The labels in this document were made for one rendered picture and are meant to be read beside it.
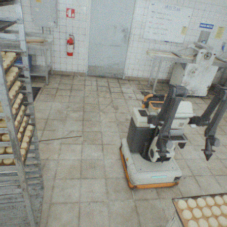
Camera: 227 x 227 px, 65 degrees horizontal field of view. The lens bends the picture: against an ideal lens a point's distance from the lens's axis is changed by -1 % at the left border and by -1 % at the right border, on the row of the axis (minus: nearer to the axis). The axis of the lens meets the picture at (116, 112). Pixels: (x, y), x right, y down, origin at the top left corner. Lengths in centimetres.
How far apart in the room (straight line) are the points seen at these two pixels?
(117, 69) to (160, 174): 350
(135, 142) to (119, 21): 335
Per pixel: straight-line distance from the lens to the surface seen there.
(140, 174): 210
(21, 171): 119
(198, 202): 126
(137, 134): 207
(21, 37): 126
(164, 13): 503
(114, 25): 480
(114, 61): 499
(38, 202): 202
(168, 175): 224
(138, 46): 497
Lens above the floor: 184
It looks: 32 degrees down
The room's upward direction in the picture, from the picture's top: 9 degrees clockwise
